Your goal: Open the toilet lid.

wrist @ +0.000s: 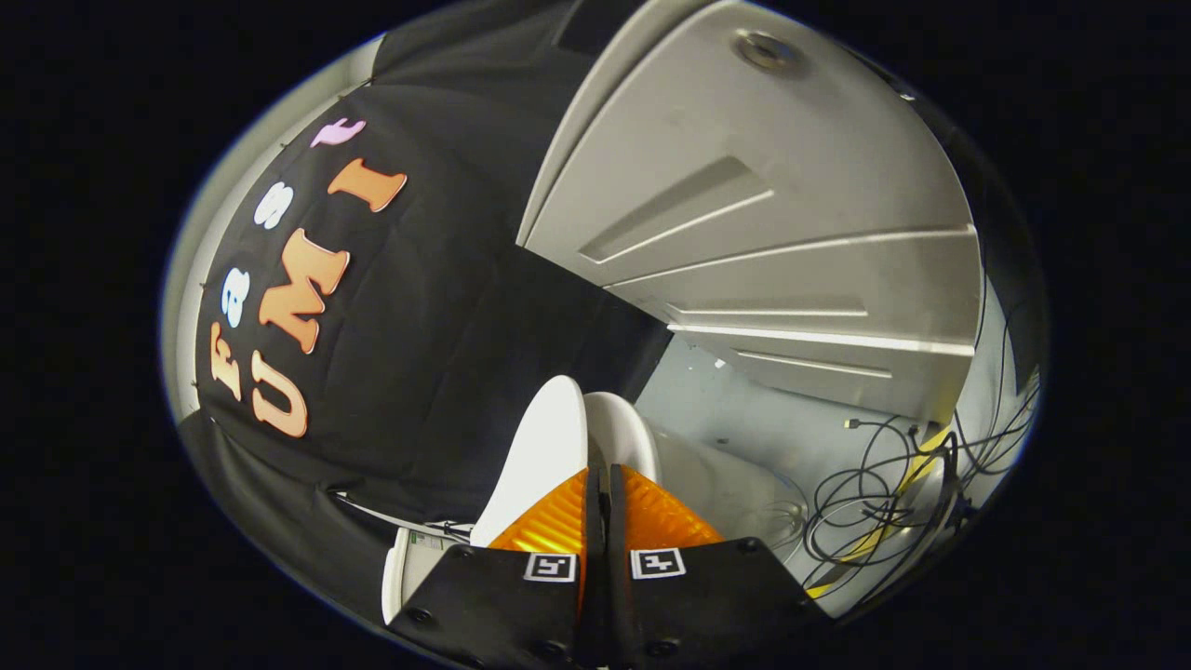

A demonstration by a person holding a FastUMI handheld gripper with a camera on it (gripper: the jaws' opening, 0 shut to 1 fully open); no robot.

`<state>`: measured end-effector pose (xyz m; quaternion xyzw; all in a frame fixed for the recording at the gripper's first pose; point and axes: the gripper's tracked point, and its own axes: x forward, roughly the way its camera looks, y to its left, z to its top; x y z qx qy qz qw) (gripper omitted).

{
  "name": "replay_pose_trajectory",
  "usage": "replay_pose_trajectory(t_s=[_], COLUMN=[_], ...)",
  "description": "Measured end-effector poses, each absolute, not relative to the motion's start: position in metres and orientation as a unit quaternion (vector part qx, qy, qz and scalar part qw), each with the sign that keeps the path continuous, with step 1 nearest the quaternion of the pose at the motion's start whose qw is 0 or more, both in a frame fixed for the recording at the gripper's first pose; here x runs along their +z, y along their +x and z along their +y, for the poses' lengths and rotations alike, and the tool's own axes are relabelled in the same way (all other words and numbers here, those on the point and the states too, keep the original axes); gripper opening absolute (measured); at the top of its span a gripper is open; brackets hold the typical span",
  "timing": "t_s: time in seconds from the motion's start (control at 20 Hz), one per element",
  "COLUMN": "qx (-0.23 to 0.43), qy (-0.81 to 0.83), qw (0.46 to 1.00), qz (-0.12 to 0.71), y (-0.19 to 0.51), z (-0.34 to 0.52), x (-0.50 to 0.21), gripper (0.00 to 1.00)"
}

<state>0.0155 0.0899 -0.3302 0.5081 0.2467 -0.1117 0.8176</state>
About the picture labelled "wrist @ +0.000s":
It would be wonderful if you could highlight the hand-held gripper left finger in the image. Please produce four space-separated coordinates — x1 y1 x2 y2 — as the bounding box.
386 465 606 670

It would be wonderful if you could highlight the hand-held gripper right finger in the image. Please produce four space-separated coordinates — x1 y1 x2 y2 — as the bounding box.
607 463 834 670

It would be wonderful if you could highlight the white toilet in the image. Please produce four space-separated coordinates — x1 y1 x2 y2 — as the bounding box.
381 391 806 626

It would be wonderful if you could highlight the black backdrop cloth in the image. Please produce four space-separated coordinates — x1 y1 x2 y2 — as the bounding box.
177 0 676 626

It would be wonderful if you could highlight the white drawer cabinet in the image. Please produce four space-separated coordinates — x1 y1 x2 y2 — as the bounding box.
516 0 984 422

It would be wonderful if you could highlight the yellow cable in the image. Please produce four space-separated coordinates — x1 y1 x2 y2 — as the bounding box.
806 426 961 599

